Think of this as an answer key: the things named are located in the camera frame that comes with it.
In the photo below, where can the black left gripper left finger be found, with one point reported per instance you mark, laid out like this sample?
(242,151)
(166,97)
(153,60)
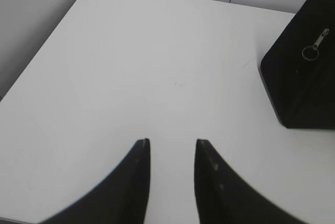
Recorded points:
(122,197)

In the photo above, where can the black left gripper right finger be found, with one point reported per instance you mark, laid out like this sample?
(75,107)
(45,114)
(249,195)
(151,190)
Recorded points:
(222,196)

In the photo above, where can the black bag with tan handles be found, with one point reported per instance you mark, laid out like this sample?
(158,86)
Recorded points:
(302,92)

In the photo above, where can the silver zipper pull with ring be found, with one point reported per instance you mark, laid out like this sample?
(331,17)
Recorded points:
(311,52)

